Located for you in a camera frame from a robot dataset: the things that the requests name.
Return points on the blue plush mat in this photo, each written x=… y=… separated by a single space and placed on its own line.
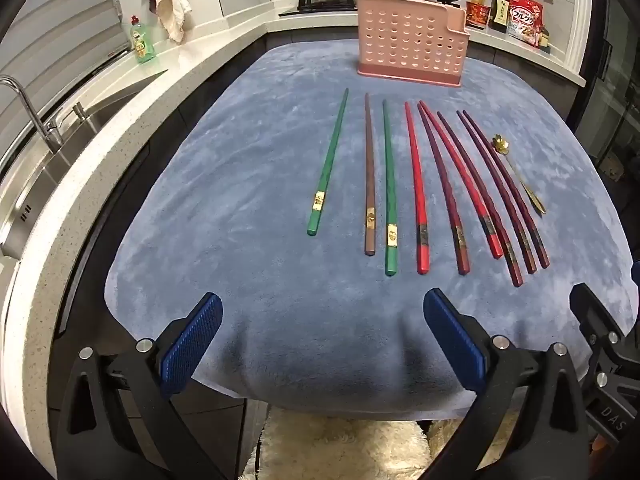
x=250 y=210

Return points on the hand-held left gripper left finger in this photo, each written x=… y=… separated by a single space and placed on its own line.
x=192 y=341

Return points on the cream hanging towel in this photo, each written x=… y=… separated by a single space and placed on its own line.
x=172 y=5

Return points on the brown chopstick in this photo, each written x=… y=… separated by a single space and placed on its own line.
x=369 y=175

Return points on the small seasoning jar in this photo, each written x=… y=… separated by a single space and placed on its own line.
x=545 y=41

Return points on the green dish soap bottle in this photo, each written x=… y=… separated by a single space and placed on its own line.
x=142 y=45

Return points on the dark soy sauce bottle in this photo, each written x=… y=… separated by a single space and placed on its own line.
x=499 y=10

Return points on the red seasoning packet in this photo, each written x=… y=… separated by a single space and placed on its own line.
x=478 y=14

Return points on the green chopstick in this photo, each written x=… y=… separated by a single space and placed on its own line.
x=330 y=160
x=388 y=185

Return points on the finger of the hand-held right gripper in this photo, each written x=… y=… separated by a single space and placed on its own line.
x=595 y=315

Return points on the red chopstick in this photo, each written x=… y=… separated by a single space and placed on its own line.
x=415 y=180
x=474 y=199

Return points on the maroon chopstick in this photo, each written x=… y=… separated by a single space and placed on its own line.
x=482 y=185
x=531 y=231
x=443 y=185
x=518 y=232

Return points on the gold flower spoon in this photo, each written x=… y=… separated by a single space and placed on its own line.
x=499 y=143

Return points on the stainless steel sink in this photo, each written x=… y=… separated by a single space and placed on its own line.
x=30 y=200

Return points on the white speckled countertop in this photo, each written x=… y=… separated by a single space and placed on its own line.
x=150 y=90

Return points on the pink perforated utensil holder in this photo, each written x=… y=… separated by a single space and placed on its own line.
x=400 y=40

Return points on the glass sliding door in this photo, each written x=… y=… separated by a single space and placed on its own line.
x=610 y=110

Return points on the window blind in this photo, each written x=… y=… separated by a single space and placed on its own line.
x=60 y=20

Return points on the steel faucet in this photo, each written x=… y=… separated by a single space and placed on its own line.
x=47 y=130

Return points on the black gas stove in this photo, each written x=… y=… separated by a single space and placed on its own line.
x=320 y=2

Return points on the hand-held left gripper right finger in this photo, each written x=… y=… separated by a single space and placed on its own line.
x=455 y=346

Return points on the red cereal bag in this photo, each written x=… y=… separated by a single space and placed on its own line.
x=525 y=20

